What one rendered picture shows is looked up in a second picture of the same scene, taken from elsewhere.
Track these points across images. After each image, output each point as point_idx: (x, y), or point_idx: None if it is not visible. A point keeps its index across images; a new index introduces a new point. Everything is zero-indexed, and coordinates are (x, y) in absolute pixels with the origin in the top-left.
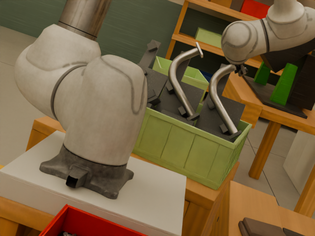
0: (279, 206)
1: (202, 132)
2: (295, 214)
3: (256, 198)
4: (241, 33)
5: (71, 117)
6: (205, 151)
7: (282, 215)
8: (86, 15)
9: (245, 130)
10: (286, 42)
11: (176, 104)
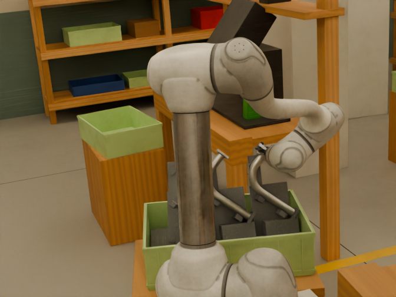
0: (381, 267)
1: (283, 236)
2: (395, 267)
3: (368, 275)
4: (294, 156)
5: None
6: (291, 249)
7: (390, 275)
8: (207, 230)
9: (299, 204)
10: (326, 141)
11: (227, 212)
